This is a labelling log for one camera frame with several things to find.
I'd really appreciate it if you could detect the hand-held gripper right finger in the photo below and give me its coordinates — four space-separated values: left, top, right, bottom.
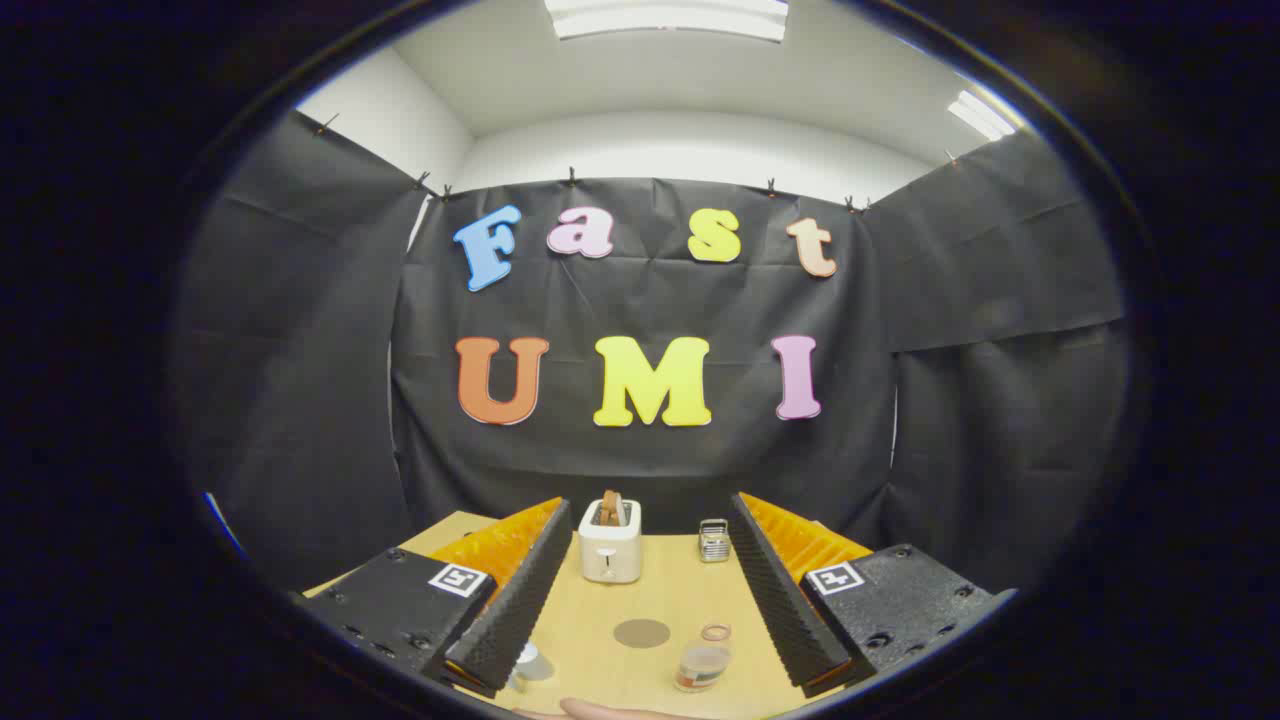
727 491 1019 699

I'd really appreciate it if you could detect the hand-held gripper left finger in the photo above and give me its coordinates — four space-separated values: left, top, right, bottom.
290 497 574 701

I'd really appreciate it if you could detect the white cup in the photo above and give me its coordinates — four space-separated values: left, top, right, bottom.
503 641 546 694

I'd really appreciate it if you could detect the clear plastic juice bottle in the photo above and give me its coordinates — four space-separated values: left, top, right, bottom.
673 622 734 693

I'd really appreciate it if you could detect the round brown coaster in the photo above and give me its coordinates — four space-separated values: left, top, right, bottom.
612 618 672 649

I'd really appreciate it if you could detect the wooden table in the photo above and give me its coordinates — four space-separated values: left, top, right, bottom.
300 510 881 720

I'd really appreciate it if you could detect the white toaster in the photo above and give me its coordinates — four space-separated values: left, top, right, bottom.
578 498 643 585

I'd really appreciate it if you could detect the black backdrop cloth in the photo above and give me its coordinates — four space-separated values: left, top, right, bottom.
170 110 1131 601

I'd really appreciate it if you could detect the small ceiling light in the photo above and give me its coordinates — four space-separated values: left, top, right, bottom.
946 88 1017 142

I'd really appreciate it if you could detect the long ceiling light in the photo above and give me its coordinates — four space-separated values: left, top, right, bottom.
543 0 791 43

